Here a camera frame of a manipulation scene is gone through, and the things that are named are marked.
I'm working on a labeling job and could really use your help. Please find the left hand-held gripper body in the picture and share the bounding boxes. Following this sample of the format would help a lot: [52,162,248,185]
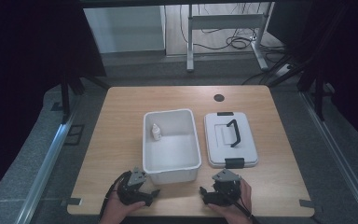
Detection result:
[116,167,154,206]

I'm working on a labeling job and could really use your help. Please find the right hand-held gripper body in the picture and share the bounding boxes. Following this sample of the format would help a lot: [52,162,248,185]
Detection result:
[210,168,242,207]

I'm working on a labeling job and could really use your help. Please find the person's left hand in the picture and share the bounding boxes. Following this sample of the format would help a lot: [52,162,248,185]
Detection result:
[99,189,146,224]

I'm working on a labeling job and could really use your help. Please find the white plastic storage box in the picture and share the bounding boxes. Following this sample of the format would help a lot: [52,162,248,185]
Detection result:
[142,108,202,185]

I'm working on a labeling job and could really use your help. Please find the small white dropper bottle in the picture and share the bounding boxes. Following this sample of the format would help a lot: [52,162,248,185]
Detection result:
[151,123,163,142]

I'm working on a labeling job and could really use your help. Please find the black metal stand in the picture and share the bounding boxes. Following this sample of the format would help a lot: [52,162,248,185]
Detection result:
[297,60,328,122]
[60,73,87,125]

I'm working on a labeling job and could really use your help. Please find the white cabinet panel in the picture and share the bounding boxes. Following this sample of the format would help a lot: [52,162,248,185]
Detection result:
[83,5,167,54]

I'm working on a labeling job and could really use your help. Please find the dark curtain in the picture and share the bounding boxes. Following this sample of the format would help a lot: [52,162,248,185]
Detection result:
[266,0,358,152]
[0,0,107,208]

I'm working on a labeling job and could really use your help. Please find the white lid with black handle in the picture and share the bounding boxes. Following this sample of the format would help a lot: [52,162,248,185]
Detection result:
[203,111,259,170]

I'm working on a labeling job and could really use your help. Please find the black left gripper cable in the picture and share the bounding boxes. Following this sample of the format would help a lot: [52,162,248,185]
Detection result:
[98,170,132,219]

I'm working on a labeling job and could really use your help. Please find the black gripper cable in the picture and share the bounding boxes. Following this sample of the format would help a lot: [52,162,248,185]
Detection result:
[225,190,262,224]
[98,170,132,219]

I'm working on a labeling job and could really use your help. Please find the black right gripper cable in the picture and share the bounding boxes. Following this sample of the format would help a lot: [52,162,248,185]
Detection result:
[225,190,262,224]

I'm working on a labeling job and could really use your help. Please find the aluminium rail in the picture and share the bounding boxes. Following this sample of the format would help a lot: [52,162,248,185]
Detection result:
[13,92,82,224]
[300,91,358,224]

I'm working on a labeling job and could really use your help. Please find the black floor cables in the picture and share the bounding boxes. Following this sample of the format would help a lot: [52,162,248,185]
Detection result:
[178,3,288,54]

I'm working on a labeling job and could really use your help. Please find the grey metal desk frame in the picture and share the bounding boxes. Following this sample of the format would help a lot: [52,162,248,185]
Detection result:
[186,2,270,74]

